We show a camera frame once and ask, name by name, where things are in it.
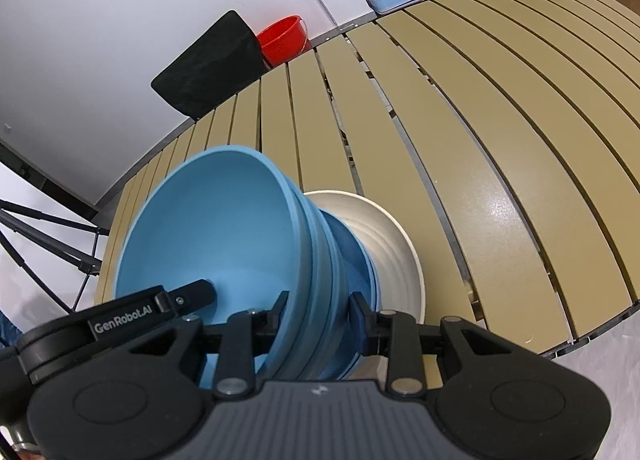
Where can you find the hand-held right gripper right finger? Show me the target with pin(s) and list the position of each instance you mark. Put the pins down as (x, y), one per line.
(357, 325)

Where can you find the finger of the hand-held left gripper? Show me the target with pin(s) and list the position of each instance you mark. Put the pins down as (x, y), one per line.
(190, 296)

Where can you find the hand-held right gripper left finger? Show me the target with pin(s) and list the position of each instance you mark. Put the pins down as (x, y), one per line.
(277, 312)

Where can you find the cream white bowl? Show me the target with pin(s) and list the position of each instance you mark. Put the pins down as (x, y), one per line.
(395, 250)

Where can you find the black tripod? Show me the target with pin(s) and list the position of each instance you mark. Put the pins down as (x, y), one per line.
(30, 214)

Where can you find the black folding chair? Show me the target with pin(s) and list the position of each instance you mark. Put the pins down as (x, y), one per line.
(210, 65)

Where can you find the red plastic bucket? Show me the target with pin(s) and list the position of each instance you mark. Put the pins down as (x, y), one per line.
(282, 42)

